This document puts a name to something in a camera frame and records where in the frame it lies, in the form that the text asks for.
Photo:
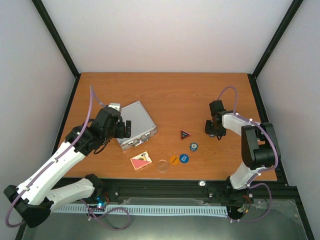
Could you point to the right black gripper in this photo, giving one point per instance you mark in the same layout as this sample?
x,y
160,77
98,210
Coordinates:
x,y
208,130

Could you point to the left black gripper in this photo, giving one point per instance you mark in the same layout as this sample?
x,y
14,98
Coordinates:
x,y
122,133

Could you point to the aluminium poker case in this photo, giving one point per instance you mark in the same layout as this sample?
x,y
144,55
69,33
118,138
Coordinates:
x,y
142,126

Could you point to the blue green chip stack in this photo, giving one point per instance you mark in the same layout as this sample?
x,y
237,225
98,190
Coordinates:
x,y
193,146

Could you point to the triangular all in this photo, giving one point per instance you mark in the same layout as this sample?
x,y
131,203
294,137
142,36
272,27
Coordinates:
x,y
184,134

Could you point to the pink yellow card deck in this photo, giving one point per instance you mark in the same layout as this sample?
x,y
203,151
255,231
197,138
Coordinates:
x,y
141,160

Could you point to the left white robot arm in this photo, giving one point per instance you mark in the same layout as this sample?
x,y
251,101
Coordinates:
x,y
36,198

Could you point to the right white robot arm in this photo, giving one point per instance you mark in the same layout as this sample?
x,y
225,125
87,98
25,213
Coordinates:
x,y
259,147

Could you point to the blue small blind button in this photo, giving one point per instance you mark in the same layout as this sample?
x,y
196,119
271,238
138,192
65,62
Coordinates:
x,y
184,158

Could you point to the clear round dealer button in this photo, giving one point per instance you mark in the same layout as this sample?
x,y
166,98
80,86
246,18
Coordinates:
x,y
162,166

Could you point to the orange big blind button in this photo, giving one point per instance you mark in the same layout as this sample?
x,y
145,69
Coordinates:
x,y
174,160

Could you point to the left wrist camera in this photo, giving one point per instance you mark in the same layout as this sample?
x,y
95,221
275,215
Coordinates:
x,y
115,106

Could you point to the light blue cable duct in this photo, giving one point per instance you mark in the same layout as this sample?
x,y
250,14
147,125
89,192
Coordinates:
x,y
155,210

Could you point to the black aluminium frame rail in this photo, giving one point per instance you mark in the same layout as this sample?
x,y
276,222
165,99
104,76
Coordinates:
x,y
214,192

